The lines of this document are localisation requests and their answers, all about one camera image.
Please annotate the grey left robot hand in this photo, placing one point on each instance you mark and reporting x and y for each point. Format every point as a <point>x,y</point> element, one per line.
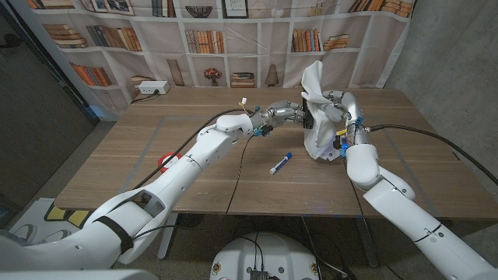
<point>280,113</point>

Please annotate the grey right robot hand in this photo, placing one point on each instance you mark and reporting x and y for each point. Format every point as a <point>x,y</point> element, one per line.
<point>354,107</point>

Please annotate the black sunglasses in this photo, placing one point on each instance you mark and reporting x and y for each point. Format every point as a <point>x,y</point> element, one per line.
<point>307,116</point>

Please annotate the white cleaning cloth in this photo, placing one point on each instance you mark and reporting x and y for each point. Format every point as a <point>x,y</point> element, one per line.
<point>319,132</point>

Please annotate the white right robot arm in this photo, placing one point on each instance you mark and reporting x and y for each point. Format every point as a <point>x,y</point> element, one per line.
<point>393,206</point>

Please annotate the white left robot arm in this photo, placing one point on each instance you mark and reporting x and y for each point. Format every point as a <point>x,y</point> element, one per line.
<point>202,155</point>

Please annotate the blue and white marker pen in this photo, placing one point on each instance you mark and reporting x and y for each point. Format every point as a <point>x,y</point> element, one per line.
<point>281,163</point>

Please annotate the red ribbon reel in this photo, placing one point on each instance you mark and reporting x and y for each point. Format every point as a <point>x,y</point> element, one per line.
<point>163,163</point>

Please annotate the printed bookshelf backdrop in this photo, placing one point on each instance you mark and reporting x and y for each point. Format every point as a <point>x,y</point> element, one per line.
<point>241,46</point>

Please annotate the white power strip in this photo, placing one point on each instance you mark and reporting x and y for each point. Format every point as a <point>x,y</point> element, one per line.
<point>153,87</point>

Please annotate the black round grille under table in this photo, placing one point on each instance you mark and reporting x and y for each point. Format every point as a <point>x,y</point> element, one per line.
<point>192,221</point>

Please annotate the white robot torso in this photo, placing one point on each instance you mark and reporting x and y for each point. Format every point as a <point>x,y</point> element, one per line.
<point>268,253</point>

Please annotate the white floor mat with prints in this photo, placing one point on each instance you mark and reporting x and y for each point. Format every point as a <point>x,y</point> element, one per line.
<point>50,221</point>

